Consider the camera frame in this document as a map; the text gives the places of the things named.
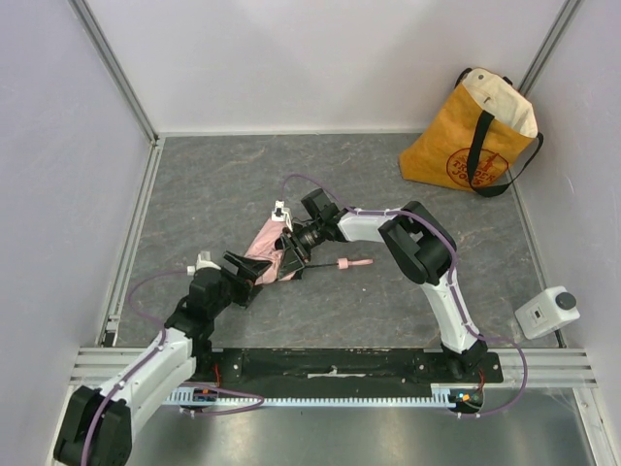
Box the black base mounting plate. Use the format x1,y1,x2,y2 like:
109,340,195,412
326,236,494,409
190,348,504,398

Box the light blue cable duct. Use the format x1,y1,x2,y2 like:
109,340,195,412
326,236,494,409
163,386,456,409

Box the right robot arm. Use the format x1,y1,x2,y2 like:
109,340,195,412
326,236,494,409
272,188,487,379

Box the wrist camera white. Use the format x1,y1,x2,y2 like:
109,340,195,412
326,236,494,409
271,200,293,232
186,250,221,277

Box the pink folding umbrella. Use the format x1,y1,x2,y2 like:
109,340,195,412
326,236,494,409
245,219,374,284

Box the aluminium rail frame front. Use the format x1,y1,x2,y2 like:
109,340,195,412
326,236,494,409
70,346,603,389

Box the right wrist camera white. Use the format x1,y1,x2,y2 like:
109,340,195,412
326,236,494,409
271,200,293,232

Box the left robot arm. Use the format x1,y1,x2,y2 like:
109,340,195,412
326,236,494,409
52,252,273,465

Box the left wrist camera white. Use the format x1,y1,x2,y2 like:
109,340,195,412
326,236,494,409
186,250,221,277

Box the yellow Trader Joe's tote bag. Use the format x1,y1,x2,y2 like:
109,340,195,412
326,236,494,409
399,68,544,198

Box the white box with grey knob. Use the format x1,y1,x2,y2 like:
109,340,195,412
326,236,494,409
514,286,580,340

